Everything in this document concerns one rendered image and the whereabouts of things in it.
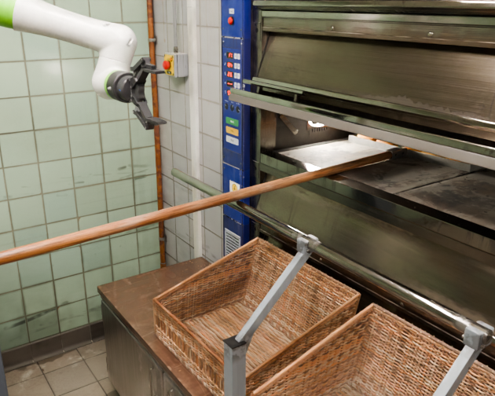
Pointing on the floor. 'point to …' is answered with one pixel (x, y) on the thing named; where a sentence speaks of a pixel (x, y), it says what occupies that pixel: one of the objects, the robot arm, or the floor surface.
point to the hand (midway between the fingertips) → (159, 97)
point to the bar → (482, 331)
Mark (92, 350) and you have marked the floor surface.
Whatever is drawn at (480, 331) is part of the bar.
